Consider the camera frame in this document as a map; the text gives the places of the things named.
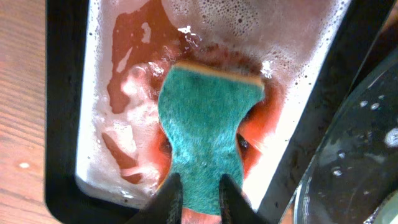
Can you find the black rectangular soapy tray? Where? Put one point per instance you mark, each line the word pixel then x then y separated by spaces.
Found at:
pixel 65 50

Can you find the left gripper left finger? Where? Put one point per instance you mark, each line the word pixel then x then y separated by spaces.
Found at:
pixel 165 207

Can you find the light blue plate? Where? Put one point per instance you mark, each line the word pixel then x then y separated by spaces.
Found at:
pixel 386 212

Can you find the green scrubbing sponge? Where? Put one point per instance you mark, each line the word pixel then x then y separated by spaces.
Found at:
pixel 200 109

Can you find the black round tray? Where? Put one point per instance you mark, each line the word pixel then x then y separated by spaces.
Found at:
pixel 354 172

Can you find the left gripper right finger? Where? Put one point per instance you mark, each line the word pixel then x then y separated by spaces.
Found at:
pixel 234 208

